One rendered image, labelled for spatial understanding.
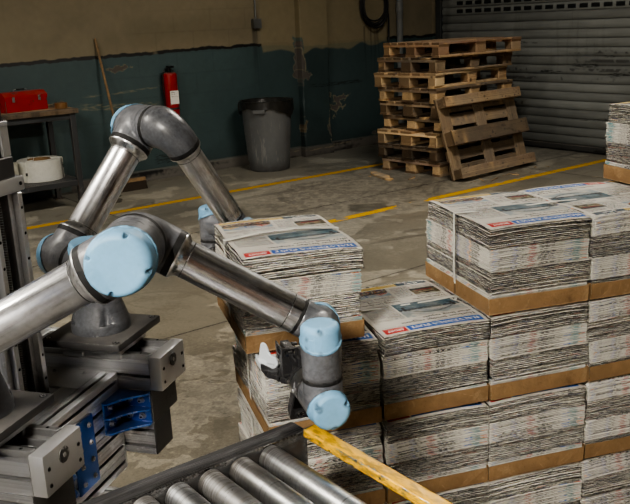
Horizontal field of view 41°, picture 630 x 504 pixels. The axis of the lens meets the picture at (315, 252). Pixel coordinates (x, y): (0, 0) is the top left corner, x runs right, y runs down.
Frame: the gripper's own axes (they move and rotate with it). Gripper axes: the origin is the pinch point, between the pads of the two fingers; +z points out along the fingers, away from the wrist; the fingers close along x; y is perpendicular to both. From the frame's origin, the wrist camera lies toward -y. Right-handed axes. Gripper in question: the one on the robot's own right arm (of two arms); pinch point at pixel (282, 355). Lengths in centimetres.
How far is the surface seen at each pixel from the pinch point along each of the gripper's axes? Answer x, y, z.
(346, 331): -17.6, 0.3, 7.3
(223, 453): 19.2, -5.4, -28.3
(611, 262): -90, 8, 8
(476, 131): -349, -41, 567
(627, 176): -114, 24, 34
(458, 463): -47, -41, 8
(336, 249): -15.9, 20.4, 7.5
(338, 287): -16.2, 11.1, 7.8
